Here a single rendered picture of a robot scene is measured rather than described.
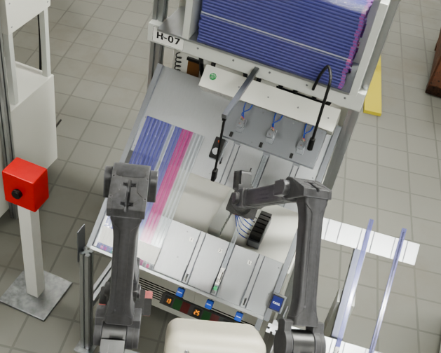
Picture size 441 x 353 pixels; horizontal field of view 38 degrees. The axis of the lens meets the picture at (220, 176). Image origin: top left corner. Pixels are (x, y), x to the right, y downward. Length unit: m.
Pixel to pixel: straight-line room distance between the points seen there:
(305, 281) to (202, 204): 1.21
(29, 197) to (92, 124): 1.51
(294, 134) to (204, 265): 0.55
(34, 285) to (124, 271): 1.70
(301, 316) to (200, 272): 0.79
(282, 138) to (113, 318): 0.99
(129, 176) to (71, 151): 2.52
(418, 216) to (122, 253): 2.77
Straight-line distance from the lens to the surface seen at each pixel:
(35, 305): 3.08
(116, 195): 1.27
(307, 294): 1.53
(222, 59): 2.21
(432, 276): 3.61
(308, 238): 1.53
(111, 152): 3.81
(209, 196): 2.71
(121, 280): 1.37
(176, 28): 2.24
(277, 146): 2.18
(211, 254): 2.24
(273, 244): 2.58
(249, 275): 2.22
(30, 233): 2.76
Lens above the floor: 2.51
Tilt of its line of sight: 42 degrees down
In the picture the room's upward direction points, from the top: 11 degrees clockwise
